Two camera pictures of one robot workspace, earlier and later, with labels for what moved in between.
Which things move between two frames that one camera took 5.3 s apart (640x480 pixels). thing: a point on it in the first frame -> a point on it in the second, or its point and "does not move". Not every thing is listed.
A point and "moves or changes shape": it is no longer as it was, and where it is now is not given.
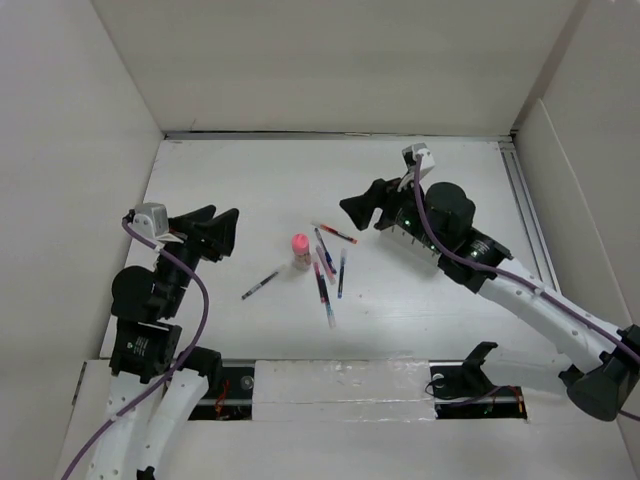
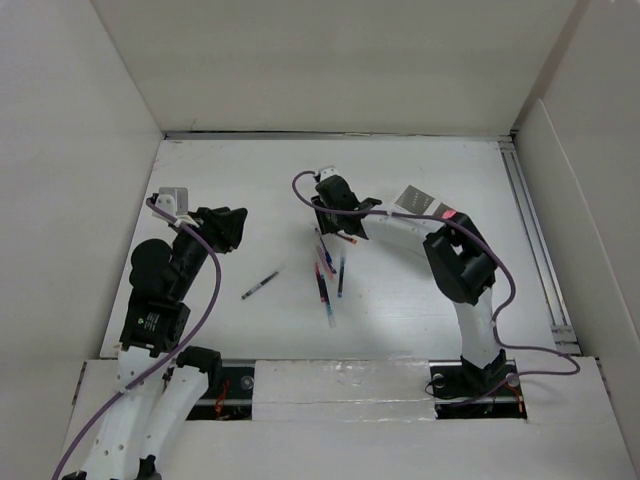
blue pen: (327, 255) does not move
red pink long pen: (323, 294) does not move
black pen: (259, 285) does not move
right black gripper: (383, 194) -> (325, 224)
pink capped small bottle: (300, 245) moves or changes shape
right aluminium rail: (532, 222) does not move
